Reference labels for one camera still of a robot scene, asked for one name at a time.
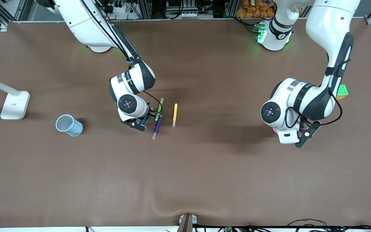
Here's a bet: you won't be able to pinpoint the purple marker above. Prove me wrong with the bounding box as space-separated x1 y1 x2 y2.
152 115 163 140

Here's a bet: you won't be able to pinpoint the green marker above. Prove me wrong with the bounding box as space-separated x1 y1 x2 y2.
155 98 164 121

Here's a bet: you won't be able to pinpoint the light blue mesh cup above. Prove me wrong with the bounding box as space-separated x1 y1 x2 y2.
55 114 84 137

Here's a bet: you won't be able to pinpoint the colourful puzzle cube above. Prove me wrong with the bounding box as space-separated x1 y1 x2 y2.
336 84 349 100

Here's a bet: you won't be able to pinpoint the white power strip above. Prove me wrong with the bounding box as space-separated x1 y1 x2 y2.
108 3 141 20

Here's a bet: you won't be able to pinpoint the white terminal block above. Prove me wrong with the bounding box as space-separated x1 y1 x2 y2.
172 11 199 19

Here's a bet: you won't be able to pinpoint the white lamp stand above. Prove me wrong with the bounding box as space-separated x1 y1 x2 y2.
0 73 31 120

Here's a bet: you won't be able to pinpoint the orange netted items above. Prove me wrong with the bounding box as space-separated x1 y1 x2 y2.
236 0 275 19

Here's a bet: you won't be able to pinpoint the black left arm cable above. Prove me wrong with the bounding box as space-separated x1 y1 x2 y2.
285 60 352 127

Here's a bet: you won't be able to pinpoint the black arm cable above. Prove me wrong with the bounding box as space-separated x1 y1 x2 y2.
81 0 163 115
285 60 352 127

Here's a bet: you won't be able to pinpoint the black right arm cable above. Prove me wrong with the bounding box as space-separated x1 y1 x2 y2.
81 0 163 115

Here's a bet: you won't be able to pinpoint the thin black cable loop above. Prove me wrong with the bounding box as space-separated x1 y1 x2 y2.
287 218 329 228

